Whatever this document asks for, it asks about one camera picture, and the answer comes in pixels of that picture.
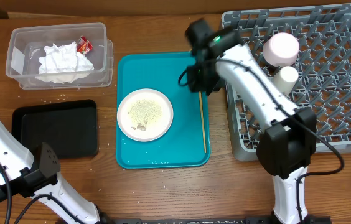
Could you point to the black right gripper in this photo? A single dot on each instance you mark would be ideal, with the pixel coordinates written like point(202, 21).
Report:
point(196, 86)

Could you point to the wooden chopstick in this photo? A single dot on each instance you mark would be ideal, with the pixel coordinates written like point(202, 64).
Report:
point(202, 121)

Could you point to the small pink bowl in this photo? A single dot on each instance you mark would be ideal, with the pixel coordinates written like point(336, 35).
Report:
point(281, 49)

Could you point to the white cup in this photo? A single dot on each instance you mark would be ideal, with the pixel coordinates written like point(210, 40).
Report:
point(285, 79)

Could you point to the large white plate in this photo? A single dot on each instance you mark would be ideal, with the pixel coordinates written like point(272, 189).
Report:
point(145, 115)

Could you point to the red snack wrapper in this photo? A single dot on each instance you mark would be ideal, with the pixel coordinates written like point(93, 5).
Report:
point(84, 45)

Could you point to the white napkin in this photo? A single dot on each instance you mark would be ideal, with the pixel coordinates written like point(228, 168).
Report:
point(63, 64)

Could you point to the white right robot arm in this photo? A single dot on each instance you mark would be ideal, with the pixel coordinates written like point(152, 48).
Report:
point(287, 139)

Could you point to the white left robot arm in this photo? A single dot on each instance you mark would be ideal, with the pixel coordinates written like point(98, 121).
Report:
point(37, 175)

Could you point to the grey dishwasher rack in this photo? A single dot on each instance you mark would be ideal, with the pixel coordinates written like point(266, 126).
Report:
point(323, 64)

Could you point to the clear plastic waste bin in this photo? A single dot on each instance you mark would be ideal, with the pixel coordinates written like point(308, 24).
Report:
point(27, 45)

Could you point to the teal serving tray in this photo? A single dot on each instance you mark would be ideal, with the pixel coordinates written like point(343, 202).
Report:
point(182, 145)

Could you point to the black tray bin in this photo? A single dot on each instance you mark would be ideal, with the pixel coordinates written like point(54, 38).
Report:
point(69, 128)

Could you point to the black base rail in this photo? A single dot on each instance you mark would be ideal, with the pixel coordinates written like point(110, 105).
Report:
point(248, 220)

